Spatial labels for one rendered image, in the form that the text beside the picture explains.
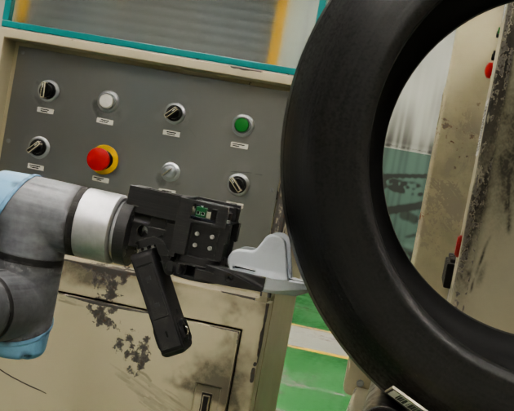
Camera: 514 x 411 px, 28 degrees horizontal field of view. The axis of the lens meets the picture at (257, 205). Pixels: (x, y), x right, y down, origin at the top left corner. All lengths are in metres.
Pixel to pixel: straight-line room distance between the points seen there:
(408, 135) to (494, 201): 8.92
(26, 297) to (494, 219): 0.59
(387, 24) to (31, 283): 0.46
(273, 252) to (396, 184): 9.13
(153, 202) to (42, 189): 0.12
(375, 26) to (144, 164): 0.90
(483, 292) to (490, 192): 0.13
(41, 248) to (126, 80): 0.74
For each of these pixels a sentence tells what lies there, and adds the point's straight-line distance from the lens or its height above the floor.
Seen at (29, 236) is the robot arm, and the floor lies 1.01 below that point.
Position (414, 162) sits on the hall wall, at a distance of 10.15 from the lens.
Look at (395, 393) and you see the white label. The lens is 0.96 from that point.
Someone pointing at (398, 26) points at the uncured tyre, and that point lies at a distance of 0.93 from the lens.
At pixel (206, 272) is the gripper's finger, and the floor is 1.01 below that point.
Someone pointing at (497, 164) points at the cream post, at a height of 1.17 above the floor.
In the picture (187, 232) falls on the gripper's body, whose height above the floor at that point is 1.04.
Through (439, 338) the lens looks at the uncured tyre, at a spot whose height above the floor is 1.00.
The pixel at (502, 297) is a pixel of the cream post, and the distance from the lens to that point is 1.33.
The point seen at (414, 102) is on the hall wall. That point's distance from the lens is 10.26.
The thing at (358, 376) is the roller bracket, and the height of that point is 0.88.
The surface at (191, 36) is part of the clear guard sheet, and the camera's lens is 1.74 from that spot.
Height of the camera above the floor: 1.14
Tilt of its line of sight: 3 degrees down
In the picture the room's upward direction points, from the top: 10 degrees clockwise
